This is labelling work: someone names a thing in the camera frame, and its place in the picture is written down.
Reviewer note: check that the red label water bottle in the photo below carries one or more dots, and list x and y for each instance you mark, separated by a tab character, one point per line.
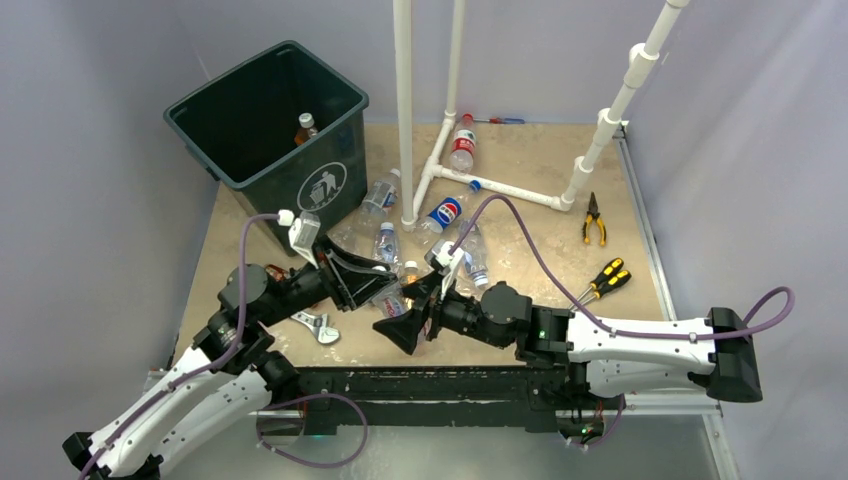
463	146

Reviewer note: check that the yellow handle pliers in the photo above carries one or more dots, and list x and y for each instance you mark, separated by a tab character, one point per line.
593	217

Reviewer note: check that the blue label water bottle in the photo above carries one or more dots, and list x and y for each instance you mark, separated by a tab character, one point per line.
475	259

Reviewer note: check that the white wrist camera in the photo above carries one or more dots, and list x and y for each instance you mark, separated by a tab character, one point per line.
445	258
302	232

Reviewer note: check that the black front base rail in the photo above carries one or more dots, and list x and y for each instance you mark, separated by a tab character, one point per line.
440	396

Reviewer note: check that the clear bottle near bin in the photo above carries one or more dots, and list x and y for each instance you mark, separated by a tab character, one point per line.
378	201

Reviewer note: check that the dark green trash bin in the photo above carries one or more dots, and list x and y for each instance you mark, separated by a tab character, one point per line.
240	128

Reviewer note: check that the white PVC pipe frame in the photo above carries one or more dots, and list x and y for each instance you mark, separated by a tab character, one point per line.
641	60

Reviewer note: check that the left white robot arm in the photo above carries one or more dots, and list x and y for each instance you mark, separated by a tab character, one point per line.
230	368

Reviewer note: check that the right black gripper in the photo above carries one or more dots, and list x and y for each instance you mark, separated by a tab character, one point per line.
405	329

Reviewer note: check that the clear bottle front edge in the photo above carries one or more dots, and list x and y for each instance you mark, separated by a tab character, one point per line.
391	303

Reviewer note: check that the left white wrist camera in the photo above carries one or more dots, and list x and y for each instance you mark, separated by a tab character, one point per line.
302	232

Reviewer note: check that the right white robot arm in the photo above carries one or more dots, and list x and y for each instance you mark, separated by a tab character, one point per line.
604	357

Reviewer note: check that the red handle adjustable wrench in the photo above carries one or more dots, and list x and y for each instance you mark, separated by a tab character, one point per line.
319	326

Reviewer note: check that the small pepsi bottle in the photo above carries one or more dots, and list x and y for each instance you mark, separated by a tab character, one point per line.
448	210

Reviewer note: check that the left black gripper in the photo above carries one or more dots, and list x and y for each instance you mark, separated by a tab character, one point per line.
355	287

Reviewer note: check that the red cap tea bottle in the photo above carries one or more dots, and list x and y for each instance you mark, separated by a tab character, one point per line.
279	274

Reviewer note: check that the yellow red tea bottle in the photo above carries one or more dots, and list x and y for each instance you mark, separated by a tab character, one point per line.
411	272

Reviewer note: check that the small orange bottle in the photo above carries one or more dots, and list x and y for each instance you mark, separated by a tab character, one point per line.
307	129

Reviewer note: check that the clear bottle white cap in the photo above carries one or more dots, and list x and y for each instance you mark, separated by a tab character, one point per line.
386	247

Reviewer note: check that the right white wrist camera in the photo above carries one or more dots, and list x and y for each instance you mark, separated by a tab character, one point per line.
445	258

